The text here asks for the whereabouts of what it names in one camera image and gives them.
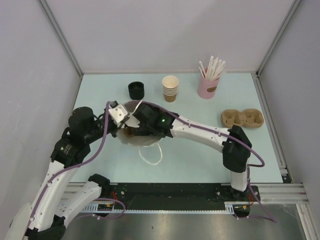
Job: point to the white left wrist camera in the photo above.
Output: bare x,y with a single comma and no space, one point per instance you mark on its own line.
118,115

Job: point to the brown pulp cup carrier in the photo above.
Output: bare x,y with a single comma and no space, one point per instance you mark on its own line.
129,132
248,118

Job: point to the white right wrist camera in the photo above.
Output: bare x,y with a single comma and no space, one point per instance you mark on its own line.
132,121

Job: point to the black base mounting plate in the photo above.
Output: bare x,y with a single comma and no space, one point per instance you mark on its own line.
179,196

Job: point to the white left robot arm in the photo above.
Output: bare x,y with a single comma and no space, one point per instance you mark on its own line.
80,144

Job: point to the stack of brown paper cups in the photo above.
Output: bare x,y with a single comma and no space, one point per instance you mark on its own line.
170,85

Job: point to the stack of black lids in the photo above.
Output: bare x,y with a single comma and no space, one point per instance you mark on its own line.
136,90

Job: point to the aluminium frame rail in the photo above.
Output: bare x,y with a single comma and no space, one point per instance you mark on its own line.
282,193

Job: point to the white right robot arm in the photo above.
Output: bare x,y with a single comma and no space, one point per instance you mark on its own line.
233,143

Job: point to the light blue paper bag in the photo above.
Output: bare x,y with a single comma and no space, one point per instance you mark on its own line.
140,141

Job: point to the pink straw holder cup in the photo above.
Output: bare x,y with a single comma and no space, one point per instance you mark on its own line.
206,88

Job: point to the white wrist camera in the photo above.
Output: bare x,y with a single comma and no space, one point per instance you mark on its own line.
132,121
118,115

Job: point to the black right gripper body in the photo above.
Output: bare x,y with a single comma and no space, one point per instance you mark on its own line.
144,130

